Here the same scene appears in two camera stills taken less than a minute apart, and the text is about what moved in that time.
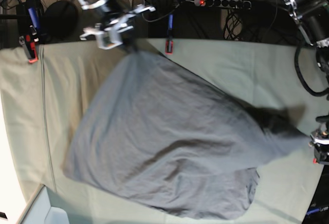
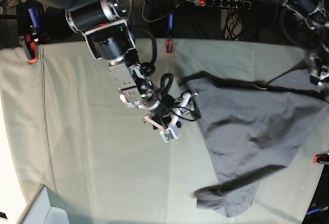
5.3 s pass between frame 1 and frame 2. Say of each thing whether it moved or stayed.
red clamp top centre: stayed
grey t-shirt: moved
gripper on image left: moved
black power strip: stayed
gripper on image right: moved
